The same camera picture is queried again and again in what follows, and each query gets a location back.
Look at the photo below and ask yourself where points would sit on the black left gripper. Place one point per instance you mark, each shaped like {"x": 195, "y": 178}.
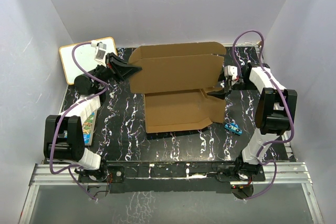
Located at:
{"x": 118, "y": 69}

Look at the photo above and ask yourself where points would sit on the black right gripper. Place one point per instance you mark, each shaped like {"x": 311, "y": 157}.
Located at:
{"x": 220, "y": 94}

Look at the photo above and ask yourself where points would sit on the brown cardboard box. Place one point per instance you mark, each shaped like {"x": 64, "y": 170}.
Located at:
{"x": 175, "y": 80}

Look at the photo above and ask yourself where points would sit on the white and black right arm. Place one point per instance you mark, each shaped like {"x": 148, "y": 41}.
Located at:
{"x": 274, "y": 115}

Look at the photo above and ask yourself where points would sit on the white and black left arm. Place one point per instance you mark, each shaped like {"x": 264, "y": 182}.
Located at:
{"x": 64, "y": 138}

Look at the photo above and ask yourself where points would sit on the small blue toy car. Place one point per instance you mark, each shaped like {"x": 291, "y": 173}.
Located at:
{"x": 233, "y": 127}

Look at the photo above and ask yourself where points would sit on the blue treehouse book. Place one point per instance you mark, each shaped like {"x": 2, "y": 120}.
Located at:
{"x": 88, "y": 128}

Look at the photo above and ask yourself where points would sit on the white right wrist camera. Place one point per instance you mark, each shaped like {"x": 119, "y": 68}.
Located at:
{"x": 231, "y": 71}

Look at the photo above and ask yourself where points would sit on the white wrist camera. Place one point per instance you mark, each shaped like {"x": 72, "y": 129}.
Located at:
{"x": 100, "y": 52}
{"x": 231, "y": 71}

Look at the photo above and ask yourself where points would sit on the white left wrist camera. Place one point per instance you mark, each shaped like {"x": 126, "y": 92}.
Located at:
{"x": 100, "y": 52}

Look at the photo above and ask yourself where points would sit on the black mounting base bracket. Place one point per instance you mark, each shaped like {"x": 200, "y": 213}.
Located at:
{"x": 176, "y": 176}

